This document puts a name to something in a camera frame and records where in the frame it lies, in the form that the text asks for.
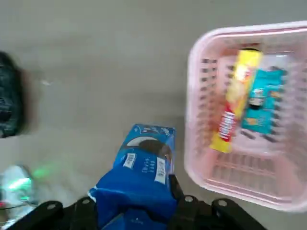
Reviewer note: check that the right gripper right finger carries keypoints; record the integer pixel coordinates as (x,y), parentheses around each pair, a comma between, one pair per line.
(192,215)

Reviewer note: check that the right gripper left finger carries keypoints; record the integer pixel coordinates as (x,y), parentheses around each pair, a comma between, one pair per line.
(79,215)

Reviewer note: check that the blue cookie box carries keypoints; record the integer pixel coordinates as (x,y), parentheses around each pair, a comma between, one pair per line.
(144,167)

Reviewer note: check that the yellow wafer box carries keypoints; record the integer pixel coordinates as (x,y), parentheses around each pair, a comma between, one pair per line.
(237,95)

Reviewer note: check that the pink plastic snack basket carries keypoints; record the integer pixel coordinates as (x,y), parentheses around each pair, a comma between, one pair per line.
(263,172)

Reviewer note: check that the black plastic bag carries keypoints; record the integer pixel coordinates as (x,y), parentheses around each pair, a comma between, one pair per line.
(9,95)

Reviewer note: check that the teal snack packet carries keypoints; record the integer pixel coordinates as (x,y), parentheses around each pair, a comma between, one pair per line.
(263,95)

